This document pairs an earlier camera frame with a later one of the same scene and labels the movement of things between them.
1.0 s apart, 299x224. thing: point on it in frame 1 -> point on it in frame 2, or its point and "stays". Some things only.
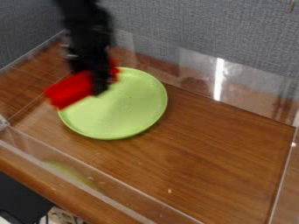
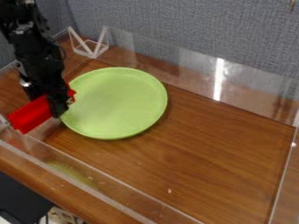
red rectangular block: (77, 87) -> (34, 113)
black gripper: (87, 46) -> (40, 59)
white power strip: (59, 215) stays
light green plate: (125, 110) stays
